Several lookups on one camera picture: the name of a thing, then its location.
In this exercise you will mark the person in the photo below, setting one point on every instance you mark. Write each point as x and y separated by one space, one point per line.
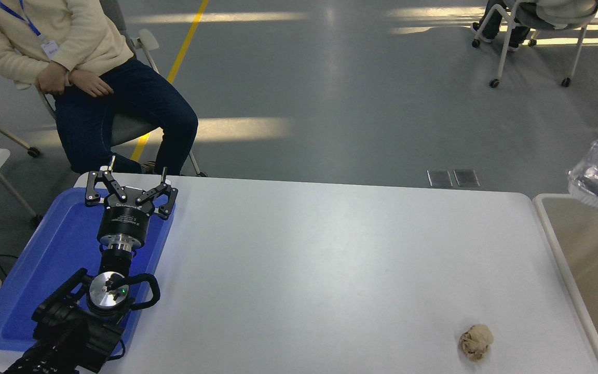
493 18

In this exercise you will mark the crumpled tan paper ball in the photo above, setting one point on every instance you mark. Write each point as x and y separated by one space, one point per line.
476 342

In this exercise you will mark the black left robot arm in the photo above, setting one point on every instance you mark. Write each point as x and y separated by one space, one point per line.
70 332

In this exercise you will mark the person's left hand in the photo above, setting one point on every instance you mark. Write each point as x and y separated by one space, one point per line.
52 80

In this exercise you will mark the white frame rolling chair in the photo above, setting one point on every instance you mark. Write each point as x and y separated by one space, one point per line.
504 49

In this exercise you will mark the grey chair leg with caster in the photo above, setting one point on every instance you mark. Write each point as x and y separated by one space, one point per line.
5 135

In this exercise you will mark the person's right hand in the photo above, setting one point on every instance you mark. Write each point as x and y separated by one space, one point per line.
90 84

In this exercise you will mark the white name badge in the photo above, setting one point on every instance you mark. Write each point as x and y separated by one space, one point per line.
50 48

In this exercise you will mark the grey office chair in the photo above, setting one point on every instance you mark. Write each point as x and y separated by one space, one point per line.
127 127

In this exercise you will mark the large pale bin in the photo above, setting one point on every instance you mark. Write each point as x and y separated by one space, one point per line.
589 291

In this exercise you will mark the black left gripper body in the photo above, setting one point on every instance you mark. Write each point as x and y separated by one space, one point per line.
125 218

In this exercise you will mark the blue plastic tray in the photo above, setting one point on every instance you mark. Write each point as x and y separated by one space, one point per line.
34 270

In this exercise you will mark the metal floor plate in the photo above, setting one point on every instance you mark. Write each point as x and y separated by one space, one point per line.
466 178
439 178

